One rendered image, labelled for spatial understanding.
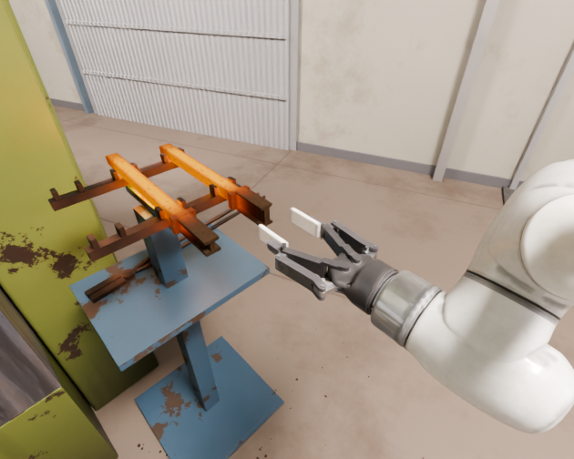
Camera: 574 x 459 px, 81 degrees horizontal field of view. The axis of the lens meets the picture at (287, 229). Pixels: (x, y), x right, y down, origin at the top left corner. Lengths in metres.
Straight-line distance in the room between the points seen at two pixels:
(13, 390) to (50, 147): 0.56
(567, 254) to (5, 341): 0.94
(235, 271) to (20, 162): 0.54
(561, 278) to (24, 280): 1.08
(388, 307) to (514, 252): 0.15
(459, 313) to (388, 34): 2.45
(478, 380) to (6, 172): 0.95
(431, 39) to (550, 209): 2.37
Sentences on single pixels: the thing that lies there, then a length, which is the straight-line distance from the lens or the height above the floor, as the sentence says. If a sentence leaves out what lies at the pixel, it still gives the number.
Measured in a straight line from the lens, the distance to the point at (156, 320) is 0.83.
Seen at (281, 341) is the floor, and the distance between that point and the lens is 1.56.
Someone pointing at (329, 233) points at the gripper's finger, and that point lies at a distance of 0.56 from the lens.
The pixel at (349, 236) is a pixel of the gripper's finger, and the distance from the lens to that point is 0.56.
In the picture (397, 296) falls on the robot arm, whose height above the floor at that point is 0.98.
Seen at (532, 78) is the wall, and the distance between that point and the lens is 2.78.
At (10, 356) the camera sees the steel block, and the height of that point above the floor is 0.65.
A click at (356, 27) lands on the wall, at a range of 2.78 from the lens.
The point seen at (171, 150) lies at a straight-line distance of 0.88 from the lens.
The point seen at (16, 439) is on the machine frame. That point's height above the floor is 0.40.
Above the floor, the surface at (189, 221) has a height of 0.95.
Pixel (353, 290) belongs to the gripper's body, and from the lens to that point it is 0.47.
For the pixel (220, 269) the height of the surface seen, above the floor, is 0.68.
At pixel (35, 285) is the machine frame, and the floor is 0.64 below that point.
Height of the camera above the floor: 1.29
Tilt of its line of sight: 38 degrees down
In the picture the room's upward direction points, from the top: straight up
